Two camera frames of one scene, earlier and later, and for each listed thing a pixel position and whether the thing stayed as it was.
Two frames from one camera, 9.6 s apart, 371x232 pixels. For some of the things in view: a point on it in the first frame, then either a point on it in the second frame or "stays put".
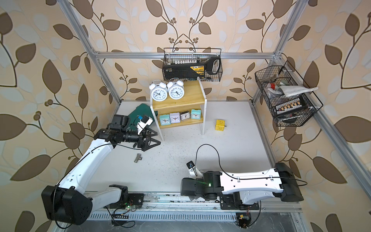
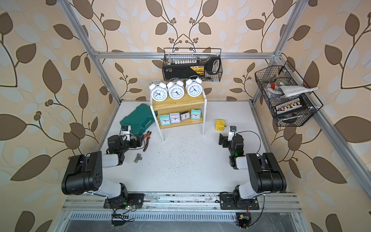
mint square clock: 195,114 stays put
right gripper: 191,197 to 225,139
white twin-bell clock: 175,88 stays put
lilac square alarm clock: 175,117 stays put
